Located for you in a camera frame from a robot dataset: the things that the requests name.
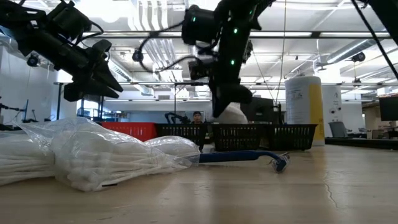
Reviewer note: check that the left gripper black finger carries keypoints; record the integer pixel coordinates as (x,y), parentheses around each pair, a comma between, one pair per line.
(107,76)
(99,90)

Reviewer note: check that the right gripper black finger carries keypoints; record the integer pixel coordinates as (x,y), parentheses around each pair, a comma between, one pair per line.
(220,102)

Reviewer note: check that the clear bag white cotton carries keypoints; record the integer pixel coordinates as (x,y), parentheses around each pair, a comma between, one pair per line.
(174,149)
(99,158)
(21,161)
(234,115)

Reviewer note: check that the blue disposable razor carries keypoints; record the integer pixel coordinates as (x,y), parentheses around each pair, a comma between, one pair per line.
(230,156)

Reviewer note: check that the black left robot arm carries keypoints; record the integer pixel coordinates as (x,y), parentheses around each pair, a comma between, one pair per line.
(31,34)

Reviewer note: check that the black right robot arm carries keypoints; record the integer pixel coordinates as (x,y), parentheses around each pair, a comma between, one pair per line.
(233,37)

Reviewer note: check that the background black robot arm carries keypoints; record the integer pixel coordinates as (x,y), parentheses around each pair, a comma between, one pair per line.
(175,117)

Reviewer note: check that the person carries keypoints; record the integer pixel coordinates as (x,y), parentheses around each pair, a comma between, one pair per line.
(197,117)

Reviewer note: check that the black plastic basket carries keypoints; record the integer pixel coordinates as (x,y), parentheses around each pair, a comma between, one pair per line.
(239,137)
(180,130)
(292,137)

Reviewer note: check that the black computer monitor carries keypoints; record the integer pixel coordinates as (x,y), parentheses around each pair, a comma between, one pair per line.
(261,110)
(388,109)

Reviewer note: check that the red plastic basket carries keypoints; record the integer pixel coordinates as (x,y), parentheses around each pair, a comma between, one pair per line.
(133,130)

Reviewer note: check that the white yellow wipes canister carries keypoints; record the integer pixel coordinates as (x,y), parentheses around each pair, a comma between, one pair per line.
(315,109)

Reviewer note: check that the grey office chair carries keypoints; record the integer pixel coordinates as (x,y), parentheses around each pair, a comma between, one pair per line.
(338,129)

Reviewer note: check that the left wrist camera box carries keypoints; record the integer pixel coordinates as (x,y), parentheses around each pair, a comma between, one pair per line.
(102,49)

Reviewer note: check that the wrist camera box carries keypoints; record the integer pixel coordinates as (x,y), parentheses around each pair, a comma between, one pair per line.
(102,49)
(200,69)

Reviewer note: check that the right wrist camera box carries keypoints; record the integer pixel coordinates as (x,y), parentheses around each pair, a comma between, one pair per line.
(200,69)

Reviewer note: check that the black background workstation frame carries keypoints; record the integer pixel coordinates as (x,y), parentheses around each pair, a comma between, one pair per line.
(174,99)

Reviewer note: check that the black aluminium table frame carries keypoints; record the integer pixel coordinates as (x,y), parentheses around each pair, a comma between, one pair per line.
(357,143)

